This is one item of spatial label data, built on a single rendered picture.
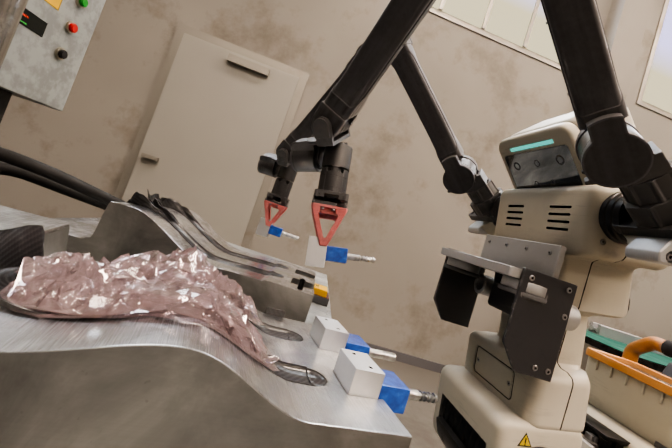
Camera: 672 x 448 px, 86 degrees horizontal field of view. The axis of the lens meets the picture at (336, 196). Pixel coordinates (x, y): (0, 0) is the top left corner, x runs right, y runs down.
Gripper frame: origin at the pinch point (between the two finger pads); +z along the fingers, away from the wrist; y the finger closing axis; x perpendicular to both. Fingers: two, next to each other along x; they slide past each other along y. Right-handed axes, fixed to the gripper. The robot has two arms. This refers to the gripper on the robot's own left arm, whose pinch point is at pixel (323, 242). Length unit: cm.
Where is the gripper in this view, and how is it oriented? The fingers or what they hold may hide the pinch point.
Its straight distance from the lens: 70.4
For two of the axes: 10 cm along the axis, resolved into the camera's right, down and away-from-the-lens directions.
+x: 9.9, 1.6, 0.3
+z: -1.6, 9.7, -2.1
